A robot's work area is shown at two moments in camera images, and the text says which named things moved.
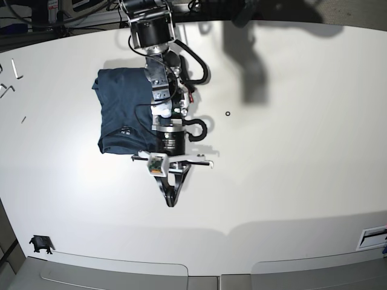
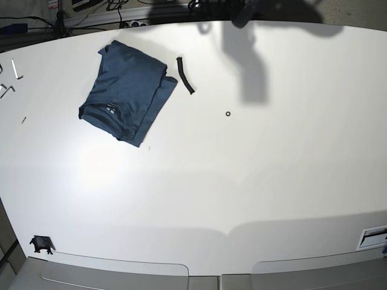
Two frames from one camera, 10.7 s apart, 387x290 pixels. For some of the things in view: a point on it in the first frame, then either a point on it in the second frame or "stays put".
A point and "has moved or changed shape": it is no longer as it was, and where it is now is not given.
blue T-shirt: [124, 98] has moved or changed shape
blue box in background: [14, 28] stays put
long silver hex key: [15, 69] stays put
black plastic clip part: [42, 242] stays put
